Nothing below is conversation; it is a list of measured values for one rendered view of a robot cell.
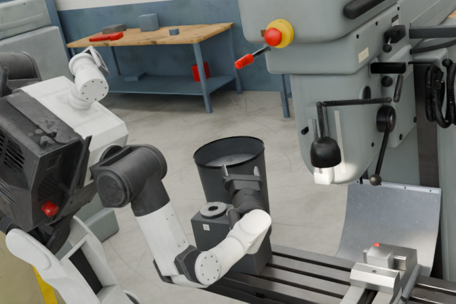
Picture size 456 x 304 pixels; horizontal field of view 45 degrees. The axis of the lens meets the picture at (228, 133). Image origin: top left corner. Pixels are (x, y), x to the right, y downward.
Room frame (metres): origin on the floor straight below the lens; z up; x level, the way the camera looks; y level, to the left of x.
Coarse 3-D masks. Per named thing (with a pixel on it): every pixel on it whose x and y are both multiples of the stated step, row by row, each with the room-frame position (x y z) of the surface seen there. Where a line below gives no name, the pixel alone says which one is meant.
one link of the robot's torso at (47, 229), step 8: (80, 208) 1.39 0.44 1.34; (0, 216) 1.34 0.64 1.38; (64, 216) 1.31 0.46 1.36; (72, 216) 1.36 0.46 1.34; (0, 224) 1.35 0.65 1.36; (56, 224) 1.28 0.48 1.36; (64, 224) 1.33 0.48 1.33; (48, 232) 1.27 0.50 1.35; (56, 232) 1.31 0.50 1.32; (64, 232) 1.35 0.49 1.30; (56, 240) 1.32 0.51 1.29; (64, 240) 1.38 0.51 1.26; (48, 248) 1.31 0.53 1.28; (56, 248) 1.35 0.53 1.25
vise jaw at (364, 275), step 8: (360, 264) 1.31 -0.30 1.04; (352, 272) 1.29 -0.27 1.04; (360, 272) 1.28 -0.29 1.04; (368, 272) 1.27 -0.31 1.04; (376, 272) 1.26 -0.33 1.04; (384, 272) 1.26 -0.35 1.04; (392, 272) 1.25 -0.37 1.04; (352, 280) 1.28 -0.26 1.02; (360, 280) 1.26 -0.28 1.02; (368, 280) 1.25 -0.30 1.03; (376, 280) 1.24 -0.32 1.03; (384, 280) 1.23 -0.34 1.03; (392, 280) 1.22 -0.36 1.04; (368, 288) 1.25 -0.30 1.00; (376, 288) 1.24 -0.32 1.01; (384, 288) 1.22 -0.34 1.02; (392, 288) 1.21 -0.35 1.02
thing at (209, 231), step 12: (216, 204) 1.66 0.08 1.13; (228, 204) 1.67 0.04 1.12; (204, 216) 1.61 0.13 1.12; (216, 216) 1.59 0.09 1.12; (192, 228) 1.62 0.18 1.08; (204, 228) 1.59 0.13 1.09; (216, 228) 1.56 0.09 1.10; (228, 228) 1.54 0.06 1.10; (204, 240) 1.60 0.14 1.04; (216, 240) 1.57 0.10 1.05; (264, 240) 1.57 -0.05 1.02; (264, 252) 1.56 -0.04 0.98; (240, 264) 1.53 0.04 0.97; (252, 264) 1.51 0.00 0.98; (264, 264) 1.55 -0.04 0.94
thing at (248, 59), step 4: (264, 48) 1.31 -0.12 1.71; (268, 48) 1.32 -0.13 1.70; (256, 52) 1.28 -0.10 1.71; (260, 52) 1.29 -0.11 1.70; (264, 52) 1.30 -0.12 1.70; (244, 56) 1.24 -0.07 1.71; (248, 56) 1.24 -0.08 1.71; (252, 56) 1.25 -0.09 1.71; (256, 56) 1.27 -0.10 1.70; (240, 60) 1.22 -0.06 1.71; (244, 60) 1.23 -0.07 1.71; (248, 60) 1.24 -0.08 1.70; (252, 60) 1.25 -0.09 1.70; (236, 64) 1.22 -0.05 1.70; (240, 64) 1.22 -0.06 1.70; (244, 64) 1.22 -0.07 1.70; (240, 68) 1.22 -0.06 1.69
